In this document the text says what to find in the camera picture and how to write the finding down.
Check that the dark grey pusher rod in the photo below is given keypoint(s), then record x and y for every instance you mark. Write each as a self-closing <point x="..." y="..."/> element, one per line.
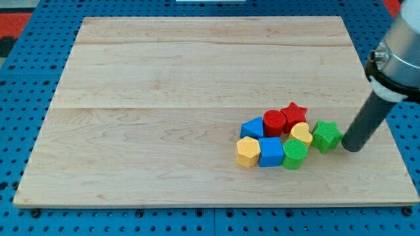
<point x="366" y="122"/>

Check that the green cylinder block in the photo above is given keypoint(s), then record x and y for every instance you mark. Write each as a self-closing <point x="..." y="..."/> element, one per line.
<point x="295" y="152"/>

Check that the green star block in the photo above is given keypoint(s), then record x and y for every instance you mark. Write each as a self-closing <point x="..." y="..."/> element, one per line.
<point x="326" y="135"/>

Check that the blue triangle block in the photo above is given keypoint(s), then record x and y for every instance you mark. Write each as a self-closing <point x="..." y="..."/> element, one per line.
<point x="252" y="128"/>

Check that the yellow heart block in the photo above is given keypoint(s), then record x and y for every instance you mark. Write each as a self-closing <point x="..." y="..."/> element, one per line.
<point x="301" y="131"/>

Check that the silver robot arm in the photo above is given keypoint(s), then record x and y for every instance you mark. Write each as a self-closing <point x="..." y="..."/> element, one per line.
<point x="392" y="69"/>

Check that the yellow hexagon block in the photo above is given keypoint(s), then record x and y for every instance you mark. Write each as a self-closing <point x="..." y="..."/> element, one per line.
<point x="247" y="152"/>

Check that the blue cube block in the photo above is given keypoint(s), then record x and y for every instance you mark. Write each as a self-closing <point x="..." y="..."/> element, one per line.
<point x="272" y="153"/>

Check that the red cylinder block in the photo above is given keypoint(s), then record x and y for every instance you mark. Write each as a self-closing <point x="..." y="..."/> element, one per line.
<point x="273" y="122"/>

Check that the wooden board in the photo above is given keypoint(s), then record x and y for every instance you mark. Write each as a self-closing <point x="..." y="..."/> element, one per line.
<point x="148" y="111"/>

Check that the red star block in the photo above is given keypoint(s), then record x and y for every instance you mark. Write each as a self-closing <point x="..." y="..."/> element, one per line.
<point x="293" y="114"/>

